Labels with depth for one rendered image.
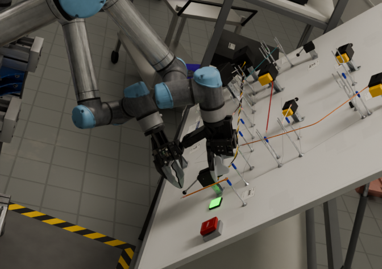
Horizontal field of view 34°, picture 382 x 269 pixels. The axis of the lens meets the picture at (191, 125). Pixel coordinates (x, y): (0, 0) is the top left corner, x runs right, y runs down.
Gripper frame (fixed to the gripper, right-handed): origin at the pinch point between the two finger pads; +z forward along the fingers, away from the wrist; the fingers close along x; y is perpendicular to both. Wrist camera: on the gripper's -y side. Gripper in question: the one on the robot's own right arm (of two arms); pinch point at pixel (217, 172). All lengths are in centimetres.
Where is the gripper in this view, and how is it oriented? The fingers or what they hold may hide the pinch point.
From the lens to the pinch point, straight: 195.7
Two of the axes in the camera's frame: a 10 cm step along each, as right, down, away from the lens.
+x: 2.6, -5.2, 8.1
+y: 9.5, -0.1, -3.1
